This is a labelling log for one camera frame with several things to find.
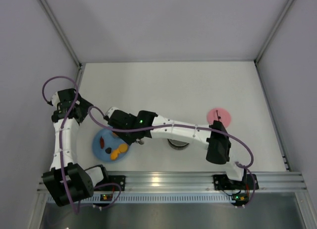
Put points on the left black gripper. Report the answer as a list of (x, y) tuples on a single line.
[(87, 105)]

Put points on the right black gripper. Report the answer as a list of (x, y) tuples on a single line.
[(133, 139)]

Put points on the yellow dotted round biscuit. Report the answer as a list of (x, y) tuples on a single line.
[(123, 148)]

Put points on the metal tongs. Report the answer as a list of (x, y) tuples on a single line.
[(140, 141)]

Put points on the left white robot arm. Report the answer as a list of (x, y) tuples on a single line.
[(65, 177)]

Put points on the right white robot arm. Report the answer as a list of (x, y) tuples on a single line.
[(160, 144)]

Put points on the steel lunch box bowl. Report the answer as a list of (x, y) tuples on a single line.
[(177, 145)]

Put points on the pink lunch box lid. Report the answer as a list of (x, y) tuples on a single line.
[(219, 114)]

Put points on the blue plate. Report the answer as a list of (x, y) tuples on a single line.
[(112, 141)]

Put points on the red-brown leaf-shaped food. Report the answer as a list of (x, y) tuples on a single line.
[(102, 143)]

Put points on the black chocolate piece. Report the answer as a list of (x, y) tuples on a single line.
[(108, 150)]

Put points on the orange fish-shaped cookie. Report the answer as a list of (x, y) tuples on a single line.
[(114, 155)]

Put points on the left controller board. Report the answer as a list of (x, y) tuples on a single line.
[(106, 197)]

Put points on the controller board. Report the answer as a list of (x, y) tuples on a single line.
[(106, 197), (240, 200)]

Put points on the right controller board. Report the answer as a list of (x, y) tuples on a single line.
[(240, 200)]

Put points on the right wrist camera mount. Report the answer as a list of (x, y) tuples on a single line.
[(109, 112)]

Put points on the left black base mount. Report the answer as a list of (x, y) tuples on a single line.
[(118, 179)]

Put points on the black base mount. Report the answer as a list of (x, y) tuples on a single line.
[(118, 179), (221, 182)]

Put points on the aluminium rail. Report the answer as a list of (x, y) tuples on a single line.
[(202, 182)]

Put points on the slotted cable duct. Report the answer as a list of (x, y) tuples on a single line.
[(174, 198)]

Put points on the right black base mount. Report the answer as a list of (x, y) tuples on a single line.
[(221, 182)]

